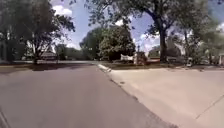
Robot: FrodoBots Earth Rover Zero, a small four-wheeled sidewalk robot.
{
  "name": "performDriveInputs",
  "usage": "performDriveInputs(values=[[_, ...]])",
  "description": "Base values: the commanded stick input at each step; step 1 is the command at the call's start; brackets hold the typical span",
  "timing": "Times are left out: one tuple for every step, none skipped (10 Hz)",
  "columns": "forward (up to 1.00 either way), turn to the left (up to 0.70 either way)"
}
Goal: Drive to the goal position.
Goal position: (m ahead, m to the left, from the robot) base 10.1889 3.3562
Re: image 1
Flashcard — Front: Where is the rounded green tree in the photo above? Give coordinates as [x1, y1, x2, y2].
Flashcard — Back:
[79, 27, 105, 61]

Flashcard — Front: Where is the big tree with forked trunk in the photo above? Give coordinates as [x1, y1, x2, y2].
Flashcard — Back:
[84, 0, 201, 64]

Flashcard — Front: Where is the building with dark roof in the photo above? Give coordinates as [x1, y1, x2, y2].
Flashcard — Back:
[147, 44, 184, 63]

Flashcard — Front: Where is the round dense dark tree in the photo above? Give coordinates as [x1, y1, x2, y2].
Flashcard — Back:
[97, 24, 137, 63]

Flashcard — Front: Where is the wide pale concrete pavement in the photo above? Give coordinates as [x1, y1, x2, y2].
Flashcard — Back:
[97, 63, 224, 128]

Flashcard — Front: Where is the cluster of trees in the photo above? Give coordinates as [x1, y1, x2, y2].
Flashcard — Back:
[179, 0, 224, 67]

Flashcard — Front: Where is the dark leafy tree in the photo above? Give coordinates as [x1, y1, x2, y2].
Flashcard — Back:
[0, 0, 29, 63]

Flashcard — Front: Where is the grey asphalt road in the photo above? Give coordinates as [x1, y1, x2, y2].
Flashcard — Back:
[0, 62, 176, 128]

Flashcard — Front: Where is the low white sign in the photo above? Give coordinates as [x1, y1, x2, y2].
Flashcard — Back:
[120, 54, 135, 63]

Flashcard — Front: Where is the grass verge beside road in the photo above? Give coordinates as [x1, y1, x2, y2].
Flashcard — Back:
[0, 61, 98, 75]

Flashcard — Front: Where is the large spreading tree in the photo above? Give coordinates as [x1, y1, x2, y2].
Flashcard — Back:
[15, 0, 76, 65]

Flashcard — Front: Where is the grass strip behind concrete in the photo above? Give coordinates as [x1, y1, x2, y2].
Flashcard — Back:
[105, 61, 224, 72]

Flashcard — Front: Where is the small dark tree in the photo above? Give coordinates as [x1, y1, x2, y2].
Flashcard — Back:
[54, 43, 81, 61]

